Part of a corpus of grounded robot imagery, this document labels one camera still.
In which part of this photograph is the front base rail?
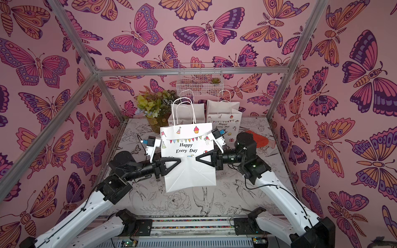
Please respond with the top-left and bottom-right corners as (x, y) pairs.
(71, 215), (311, 248)

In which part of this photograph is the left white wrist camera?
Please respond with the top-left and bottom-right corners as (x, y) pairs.
(141, 136), (161, 163)

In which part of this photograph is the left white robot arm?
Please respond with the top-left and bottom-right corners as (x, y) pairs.
(19, 151), (181, 248)

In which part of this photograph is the white wire wall basket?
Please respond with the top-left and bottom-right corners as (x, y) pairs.
(175, 62), (224, 97)

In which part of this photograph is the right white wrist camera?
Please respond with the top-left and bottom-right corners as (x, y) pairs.
(208, 128), (226, 154)

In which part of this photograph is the potted green plant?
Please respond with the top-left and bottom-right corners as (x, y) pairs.
(136, 90), (177, 133)

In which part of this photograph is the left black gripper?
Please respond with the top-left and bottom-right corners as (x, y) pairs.
(124, 153), (179, 184)

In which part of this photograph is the white party paper bag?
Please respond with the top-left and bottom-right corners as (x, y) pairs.
(159, 97), (217, 193)

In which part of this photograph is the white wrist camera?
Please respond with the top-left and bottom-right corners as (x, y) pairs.
(141, 136), (161, 163)
(208, 128), (226, 154)

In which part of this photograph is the aluminium frame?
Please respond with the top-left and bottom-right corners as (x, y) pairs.
(0, 0), (329, 248)

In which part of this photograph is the red glove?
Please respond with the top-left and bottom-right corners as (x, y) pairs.
(246, 130), (269, 148)

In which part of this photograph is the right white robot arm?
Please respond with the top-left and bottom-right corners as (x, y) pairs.
(196, 129), (336, 248)

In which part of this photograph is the small succulent in basket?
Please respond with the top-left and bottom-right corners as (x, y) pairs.
(211, 78), (221, 84)

